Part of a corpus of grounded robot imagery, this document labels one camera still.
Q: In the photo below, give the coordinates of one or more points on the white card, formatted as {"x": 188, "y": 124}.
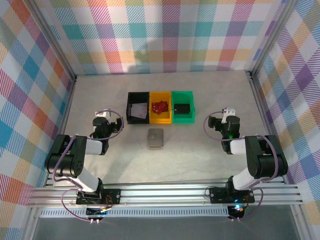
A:
{"x": 138, "y": 110}

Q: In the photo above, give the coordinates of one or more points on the aluminium side rail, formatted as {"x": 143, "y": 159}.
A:
{"x": 62, "y": 130}
{"x": 262, "y": 112}

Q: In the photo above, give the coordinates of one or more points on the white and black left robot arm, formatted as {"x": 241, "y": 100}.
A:
{"x": 93, "y": 147}

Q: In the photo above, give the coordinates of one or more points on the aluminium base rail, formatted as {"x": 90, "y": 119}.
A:
{"x": 162, "y": 192}

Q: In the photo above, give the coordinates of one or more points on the black plastic bin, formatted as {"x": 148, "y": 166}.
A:
{"x": 130, "y": 100}

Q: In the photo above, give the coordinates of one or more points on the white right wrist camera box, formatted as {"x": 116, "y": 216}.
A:
{"x": 229, "y": 111}

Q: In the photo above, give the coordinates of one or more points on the aluminium frame post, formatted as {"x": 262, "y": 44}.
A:
{"x": 271, "y": 37}
{"x": 53, "y": 40}

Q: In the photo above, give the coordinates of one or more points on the black card holder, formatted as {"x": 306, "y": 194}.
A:
{"x": 182, "y": 108}

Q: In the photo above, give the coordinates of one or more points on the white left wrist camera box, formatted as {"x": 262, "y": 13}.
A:
{"x": 103, "y": 113}

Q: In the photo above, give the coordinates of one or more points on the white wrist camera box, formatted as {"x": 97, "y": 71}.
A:
{"x": 229, "y": 111}
{"x": 103, "y": 113}

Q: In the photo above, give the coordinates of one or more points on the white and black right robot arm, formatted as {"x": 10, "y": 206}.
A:
{"x": 238, "y": 147}

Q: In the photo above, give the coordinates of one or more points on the red credit card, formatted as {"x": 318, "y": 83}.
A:
{"x": 156, "y": 108}
{"x": 164, "y": 105}

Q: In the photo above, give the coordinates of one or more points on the yellow plastic bin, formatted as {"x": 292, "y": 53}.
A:
{"x": 161, "y": 120}

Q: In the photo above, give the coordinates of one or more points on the green plastic bin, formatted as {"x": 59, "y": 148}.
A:
{"x": 182, "y": 120}

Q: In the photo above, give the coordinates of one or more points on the black controller board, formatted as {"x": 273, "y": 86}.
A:
{"x": 96, "y": 212}
{"x": 237, "y": 211}

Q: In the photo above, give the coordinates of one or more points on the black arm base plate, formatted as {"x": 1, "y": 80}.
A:
{"x": 113, "y": 196}
{"x": 217, "y": 196}

